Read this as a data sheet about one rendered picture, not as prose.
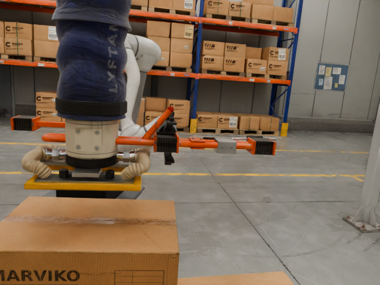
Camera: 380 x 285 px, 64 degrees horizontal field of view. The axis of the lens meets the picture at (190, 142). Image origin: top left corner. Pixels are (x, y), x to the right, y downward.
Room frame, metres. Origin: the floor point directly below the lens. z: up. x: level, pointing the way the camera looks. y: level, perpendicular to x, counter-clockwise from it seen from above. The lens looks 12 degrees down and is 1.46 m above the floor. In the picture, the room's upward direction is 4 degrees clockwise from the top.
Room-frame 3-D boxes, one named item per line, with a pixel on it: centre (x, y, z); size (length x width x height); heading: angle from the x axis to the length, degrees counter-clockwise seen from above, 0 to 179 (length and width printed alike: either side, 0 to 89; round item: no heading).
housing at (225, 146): (1.08, -0.13, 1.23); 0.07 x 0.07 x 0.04; 9
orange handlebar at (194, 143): (1.16, 0.16, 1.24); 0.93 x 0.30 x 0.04; 99
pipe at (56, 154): (1.01, 0.33, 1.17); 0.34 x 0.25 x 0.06; 99
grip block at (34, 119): (1.22, 0.67, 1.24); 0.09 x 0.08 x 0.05; 9
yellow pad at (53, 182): (0.92, 0.32, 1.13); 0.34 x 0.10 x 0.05; 99
